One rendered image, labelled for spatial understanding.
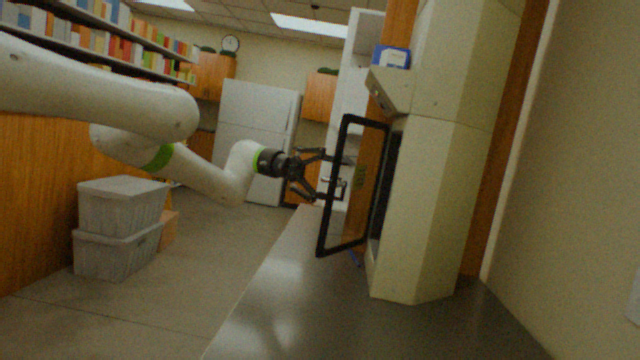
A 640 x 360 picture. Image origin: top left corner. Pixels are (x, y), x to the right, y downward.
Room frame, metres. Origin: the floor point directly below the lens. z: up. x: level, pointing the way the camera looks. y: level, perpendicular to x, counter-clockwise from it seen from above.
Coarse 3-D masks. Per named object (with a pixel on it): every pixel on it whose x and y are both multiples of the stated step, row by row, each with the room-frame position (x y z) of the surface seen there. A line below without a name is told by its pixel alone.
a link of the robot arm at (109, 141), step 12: (96, 132) 0.87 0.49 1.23; (108, 132) 0.86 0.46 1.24; (120, 132) 0.86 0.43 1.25; (96, 144) 0.88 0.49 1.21; (108, 144) 0.87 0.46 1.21; (120, 144) 0.87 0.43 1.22; (168, 144) 0.99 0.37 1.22; (108, 156) 0.91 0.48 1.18; (120, 156) 0.90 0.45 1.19; (132, 156) 0.92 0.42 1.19; (144, 156) 0.93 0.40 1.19; (156, 156) 0.96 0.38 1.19; (168, 156) 0.98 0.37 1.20; (144, 168) 0.97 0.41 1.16; (156, 168) 0.98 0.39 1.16
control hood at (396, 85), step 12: (372, 72) 0.97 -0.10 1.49; (384, 72) 0.97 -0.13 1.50; (396, 72) 0.96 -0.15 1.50; (408, 72) 0.96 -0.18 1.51; (372, 84) 1.10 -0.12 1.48; (384, 84) 0.96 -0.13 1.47; (396, 84) 0.96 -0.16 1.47; (408, 84) 0.96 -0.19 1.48; (372, 96) 1.27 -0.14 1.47; (384, 96) 1.03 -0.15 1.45; (396, 96) 0.96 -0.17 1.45; (408, 96) 0.96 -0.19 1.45; (396, 108) 0.97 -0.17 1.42; (408, 108) 0.96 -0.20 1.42
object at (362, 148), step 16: (352, 128) 1.06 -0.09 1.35; (368, 128) 1.14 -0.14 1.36; (352, 144) 1.07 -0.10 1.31; (368, 144) 1.16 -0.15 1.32; (352, 160) 1.09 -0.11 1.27; (368, 160) 1.18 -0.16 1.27; (352, 176) 1.11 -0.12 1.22; (368, 176) 1.20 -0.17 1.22; (336, 192) 1.04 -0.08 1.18; (352, 192) 1.12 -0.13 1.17; (368, 192) 1.22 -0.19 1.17; (336, 208) 1.06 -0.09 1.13; (352, 208) 1.14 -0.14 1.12; (368, 208) 1.24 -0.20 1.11; (336, 224) 1.07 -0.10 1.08; (352, 224) 1.16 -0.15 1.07; (336, 240) 1.09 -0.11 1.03; (352, 240) 1.18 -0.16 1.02
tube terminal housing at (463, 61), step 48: (432, 0) 0.99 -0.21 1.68; (480, 0) 0.95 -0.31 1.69; (432, 48) 0.96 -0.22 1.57; (480, 48) 0.97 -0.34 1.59; (432, 96) 0.96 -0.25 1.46; (480, 96) 1.01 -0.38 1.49; (432, 144) 0.96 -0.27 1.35; (480, 144) 1.05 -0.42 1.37; (432, 192) 0.95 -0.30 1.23; (384, 240) 0.96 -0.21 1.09; (432, 240) 0.97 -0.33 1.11; (384, 288) 0.96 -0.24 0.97; (432, 288) 1.00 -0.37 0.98
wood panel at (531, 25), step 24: (408, 0) 1.33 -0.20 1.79; (528, 0) 1.31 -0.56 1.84; (384, 24) 1.34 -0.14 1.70; (408, 24) 1.33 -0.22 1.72; (528, 24) 1.31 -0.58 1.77; (408, 48) 1.33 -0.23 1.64; (528, 48) 1.30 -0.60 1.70; (528, 72) 1.30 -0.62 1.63; (504, 96) 1.31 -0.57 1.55; (384, 120) 1.33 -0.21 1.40; (504, 120) 1.30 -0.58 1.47; (504, 144) 1.30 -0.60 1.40; (504, 168) 1.30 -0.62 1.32; (480, 192) 1.31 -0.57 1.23; (480, 216) 1.30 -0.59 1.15; (480, 240) 1.30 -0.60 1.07; (480, 264) 1.30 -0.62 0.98
